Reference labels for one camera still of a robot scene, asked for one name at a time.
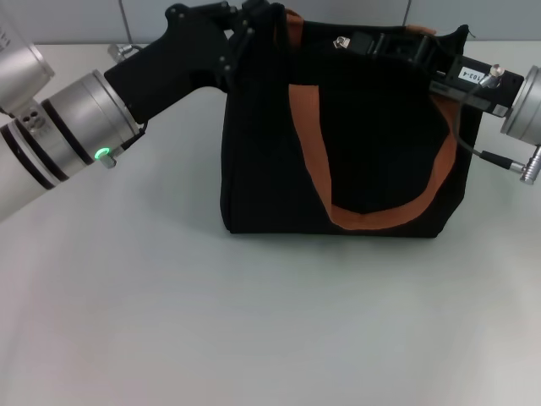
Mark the silver metal zipper pull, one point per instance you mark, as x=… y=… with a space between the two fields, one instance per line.
x=342 y=43

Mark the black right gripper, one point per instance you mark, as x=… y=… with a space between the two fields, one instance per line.
x=477 y=84

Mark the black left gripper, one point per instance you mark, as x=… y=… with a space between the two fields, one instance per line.
x=177 y=72

